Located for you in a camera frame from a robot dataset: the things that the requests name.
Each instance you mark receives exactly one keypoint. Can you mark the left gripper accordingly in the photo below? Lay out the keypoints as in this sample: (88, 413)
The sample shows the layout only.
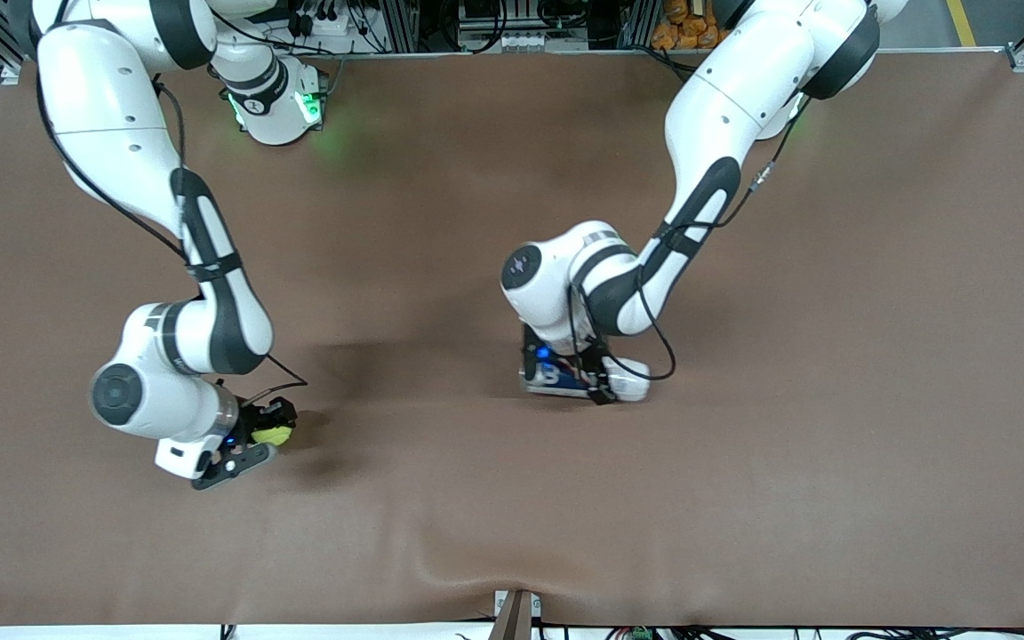
(531, 343)

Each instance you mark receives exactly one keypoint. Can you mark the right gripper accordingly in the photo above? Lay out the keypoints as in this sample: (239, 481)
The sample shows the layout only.
(256, 418)

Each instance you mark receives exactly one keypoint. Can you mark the yellow Wilson print tennis ball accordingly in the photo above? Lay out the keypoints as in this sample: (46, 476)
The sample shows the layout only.
(274, 436)

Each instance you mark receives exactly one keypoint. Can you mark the white blue tennis ball can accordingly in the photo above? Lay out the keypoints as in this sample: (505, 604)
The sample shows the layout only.
(632, 382)

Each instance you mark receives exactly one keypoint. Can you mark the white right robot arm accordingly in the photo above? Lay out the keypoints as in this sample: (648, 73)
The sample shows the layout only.
(112, 116)

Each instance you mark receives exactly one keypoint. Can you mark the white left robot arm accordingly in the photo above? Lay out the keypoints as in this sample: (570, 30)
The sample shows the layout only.
(725, 116)

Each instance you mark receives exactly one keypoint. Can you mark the brown table mat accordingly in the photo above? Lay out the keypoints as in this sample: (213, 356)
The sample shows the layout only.
(512, 498)

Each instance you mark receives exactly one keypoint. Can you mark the green plug connector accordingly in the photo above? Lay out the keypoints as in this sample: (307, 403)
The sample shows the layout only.
(641, 634)

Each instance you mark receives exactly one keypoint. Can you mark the white terminal block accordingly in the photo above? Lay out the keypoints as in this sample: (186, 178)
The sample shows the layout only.
(521, 42)

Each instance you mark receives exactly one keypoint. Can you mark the orange pile of items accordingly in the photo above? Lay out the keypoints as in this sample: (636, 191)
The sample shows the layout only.
(685, 34)

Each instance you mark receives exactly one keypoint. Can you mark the white power strip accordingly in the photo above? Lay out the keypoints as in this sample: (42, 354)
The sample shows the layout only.
(325, 27)

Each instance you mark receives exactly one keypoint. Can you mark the wooden strip with bracket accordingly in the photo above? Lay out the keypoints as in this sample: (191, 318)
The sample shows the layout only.
(516, 622)

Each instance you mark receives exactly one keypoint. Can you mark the aluminium frame post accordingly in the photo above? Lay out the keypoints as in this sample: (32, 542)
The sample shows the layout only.
(401, 22)
(641, 22)

